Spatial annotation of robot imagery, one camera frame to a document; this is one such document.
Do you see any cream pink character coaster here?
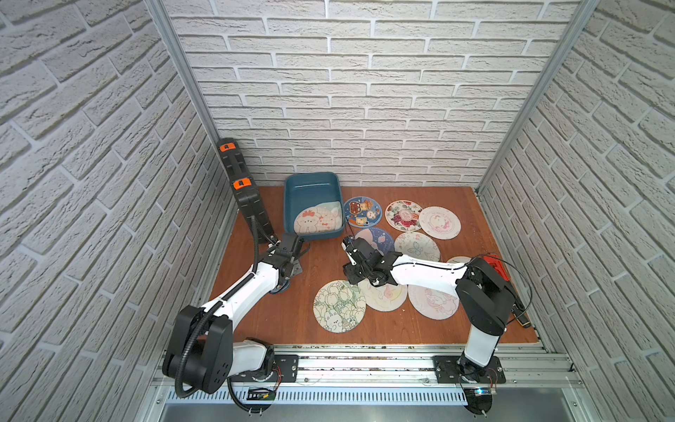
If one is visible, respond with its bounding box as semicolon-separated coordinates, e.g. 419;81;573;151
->
358;280;408;312

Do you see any green bunnies coaster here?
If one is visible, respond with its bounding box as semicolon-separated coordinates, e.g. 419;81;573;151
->
313;280;367;333

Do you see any teal storage box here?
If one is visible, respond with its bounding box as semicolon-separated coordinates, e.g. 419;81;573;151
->
284;172;345;242

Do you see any beige bear bow coaster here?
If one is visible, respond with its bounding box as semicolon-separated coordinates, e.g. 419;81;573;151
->
294;207;323;235

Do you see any dark blue cartoon coaster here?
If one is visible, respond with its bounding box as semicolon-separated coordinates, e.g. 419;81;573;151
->
270;280;290;295

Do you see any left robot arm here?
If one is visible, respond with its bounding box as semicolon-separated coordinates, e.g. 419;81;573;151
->
162;234;304;398

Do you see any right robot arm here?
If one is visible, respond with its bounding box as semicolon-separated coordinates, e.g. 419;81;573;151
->
342;237;525;372

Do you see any lavender bear coaster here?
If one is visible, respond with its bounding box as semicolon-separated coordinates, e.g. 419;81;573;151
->
355;227;395;256

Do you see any blue cartoon animals coaster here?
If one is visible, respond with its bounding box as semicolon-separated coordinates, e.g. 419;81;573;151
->
343;196;383;229

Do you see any white butterfly coaster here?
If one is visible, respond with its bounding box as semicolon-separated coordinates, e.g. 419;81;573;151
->
395;232;441;262

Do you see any floral pink coaster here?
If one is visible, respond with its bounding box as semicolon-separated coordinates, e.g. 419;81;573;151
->
384;200;423;232

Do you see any black orange tool case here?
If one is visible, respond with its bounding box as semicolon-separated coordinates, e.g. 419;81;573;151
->
217;138;278;244

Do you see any pink piglet coaster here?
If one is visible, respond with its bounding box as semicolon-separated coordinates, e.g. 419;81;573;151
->
408;286;460;320

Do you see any white pink sketch coaster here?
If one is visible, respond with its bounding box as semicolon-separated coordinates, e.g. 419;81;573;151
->
419;207;462;240

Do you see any white dog face coaster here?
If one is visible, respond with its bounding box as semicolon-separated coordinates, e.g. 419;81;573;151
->
448;256;471;264

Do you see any black screwdriver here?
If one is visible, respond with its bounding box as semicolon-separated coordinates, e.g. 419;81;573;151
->
513;299;532;328

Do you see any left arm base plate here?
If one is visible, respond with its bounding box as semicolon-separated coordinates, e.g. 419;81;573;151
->
231;353;299;383

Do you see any aluminium rail frame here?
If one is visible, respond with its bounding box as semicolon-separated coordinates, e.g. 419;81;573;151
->
149;342;586;407

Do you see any red handled tool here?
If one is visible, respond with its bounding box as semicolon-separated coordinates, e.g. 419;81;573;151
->
483;254;511;281

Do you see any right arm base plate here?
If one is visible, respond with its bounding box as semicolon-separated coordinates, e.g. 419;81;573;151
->
432;355;506;385

